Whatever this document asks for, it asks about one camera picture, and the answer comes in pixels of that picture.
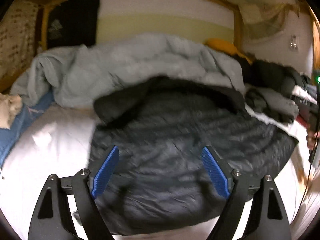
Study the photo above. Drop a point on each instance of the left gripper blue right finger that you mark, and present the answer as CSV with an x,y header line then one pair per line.
x,y
218,172

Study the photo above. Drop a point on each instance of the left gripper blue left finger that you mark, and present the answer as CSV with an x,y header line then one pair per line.
x,y
101,169

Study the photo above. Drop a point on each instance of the black puffer down jacket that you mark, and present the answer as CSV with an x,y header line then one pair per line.
x,y
160,128

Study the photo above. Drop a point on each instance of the person right hand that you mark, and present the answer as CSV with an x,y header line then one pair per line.
x,y
311,138

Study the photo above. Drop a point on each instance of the white bed sheet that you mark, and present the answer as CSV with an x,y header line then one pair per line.
x,y
58,142

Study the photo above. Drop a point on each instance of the black garment pile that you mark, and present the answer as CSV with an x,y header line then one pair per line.
x,y
263,74

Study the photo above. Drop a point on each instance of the dark grey garment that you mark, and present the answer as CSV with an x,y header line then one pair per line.
x,y
272,104

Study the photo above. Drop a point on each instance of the blue pillow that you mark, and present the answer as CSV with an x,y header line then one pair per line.
x,y
27,116

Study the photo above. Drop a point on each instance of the light green floral duvet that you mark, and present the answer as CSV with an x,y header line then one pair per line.
x,y
78,75

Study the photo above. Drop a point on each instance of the orange pillow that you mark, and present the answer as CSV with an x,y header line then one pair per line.
x,y
226,47

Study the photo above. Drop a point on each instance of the beige crumpled cloth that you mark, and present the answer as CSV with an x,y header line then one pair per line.
x,y
10,107

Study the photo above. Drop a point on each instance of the green checkered hanging sheet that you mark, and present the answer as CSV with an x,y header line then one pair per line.
x,y
265,18

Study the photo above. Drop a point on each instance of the black hanging bag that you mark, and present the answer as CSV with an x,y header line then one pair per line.
x,y
73,23

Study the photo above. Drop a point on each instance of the patterned checkered curtain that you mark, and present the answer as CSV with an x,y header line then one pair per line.
x,y
17,40

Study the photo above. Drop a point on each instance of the white wall socket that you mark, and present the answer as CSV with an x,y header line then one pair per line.
x,y
294,43

